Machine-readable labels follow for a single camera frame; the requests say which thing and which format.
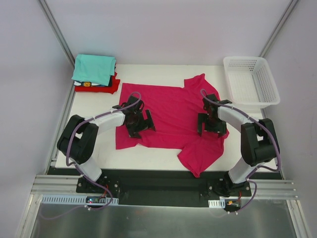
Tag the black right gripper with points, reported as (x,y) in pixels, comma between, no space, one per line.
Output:
(211,126)

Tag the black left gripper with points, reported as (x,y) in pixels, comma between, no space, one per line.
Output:
(141,124)

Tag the crimson pink t shirt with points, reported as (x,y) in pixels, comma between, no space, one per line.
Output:
(175,114)

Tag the white plastic basket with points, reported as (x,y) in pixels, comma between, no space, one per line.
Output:
(250,83)

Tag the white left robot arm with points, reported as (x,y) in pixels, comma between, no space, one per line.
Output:
(78,139)

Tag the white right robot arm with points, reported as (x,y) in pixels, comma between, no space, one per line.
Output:
(258,146)

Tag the folded teal t shirt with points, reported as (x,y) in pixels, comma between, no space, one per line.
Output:
(94,69)

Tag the folded dark printed t shirt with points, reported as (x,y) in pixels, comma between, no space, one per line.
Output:
(89,86)

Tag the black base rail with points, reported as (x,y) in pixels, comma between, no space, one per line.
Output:
(162,188)

